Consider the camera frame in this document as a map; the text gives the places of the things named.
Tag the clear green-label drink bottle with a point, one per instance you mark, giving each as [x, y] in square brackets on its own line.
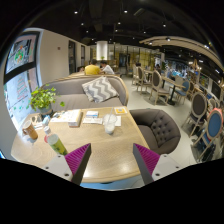
[56, 144]

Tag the green potted plant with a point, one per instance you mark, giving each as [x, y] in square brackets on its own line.
[41, 98]

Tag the dark tufted armchair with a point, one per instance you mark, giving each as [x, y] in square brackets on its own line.
[158, 130]

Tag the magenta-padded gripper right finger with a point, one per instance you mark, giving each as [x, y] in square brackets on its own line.
[148, 160]

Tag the person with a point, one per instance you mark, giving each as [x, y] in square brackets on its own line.
[92, 69]
[107, 68]

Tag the group of dining chairs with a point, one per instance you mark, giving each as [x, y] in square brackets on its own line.
[200, 106]

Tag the grey curved sofa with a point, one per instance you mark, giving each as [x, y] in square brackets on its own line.
[70, 88]

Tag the grey white chevron pillow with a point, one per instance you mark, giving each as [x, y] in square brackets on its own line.
[100, 89]

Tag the white carton box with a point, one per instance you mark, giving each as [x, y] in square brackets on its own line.
[75, 120]

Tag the open printed booklet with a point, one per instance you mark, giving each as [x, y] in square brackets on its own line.
[63, 116]

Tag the brown ceramic mug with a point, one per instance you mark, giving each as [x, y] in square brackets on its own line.
[30, 130]

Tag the yellow square card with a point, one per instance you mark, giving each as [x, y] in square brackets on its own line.
[120, 110]

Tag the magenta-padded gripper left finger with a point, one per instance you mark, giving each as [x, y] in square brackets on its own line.
[76, 159]

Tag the group of ceiling lights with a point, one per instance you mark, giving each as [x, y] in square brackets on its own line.
[125, 11]

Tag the teal tissue pack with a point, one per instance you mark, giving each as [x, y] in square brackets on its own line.
[46, 120]

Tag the clear plastic cup with straw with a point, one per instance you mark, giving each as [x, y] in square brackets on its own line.
[109, 125]

